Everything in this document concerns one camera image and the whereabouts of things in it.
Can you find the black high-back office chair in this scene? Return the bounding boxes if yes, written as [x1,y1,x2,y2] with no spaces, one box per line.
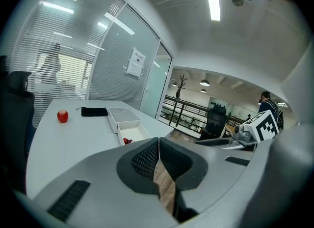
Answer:
[199,105,228,141]

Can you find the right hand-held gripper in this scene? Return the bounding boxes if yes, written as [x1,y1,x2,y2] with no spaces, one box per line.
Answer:
[195,109,281,151]

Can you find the black metal railing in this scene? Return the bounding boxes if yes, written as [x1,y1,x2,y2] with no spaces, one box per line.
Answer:
[159,94,246,139]

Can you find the black coat rack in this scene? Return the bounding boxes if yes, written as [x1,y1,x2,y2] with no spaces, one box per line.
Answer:
[173,74,189,99]

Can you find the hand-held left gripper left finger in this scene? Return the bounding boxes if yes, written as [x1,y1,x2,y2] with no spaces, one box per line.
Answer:
[33,137,181,228]

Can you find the white box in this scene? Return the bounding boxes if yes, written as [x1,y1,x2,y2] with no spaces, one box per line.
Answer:
[107,107,153,146]

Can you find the black cloth pouch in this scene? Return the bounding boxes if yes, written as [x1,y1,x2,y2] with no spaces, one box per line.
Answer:
[76,106,109,117]

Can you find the black mesh office chair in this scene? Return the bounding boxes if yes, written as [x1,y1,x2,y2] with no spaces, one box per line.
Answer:
[6,70,36,195]

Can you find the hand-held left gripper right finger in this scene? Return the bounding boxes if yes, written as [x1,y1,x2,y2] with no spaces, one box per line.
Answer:
[158,137,255,224]

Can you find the white paper notice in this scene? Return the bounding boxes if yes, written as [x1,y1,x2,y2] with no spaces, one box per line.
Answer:
[126,47,147,80]

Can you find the red apple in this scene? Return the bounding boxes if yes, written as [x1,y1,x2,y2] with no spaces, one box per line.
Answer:
[57,109,69,124]

